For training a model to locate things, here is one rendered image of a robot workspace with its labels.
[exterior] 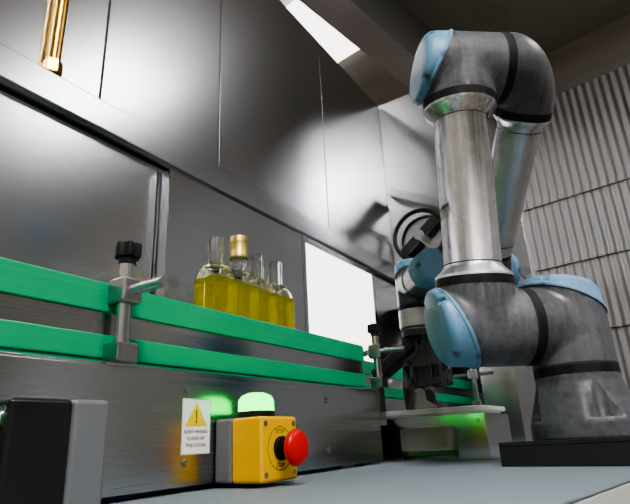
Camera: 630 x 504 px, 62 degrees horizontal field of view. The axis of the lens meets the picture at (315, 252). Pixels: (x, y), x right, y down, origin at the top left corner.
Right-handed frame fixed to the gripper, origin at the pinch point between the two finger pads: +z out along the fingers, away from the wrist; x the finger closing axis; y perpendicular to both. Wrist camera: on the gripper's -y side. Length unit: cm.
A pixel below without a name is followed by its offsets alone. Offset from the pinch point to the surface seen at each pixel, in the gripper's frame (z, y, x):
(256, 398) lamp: -4, 2, -55
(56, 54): -63, -31, -66
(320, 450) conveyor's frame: 2.2, -2.7, -33.5
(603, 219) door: -124, 37, 258
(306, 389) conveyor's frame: -6.6, -2.7, -36.7
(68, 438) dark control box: 0, 5, -81
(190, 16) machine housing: -97, -33, -35
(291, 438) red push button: 0, 7, -55
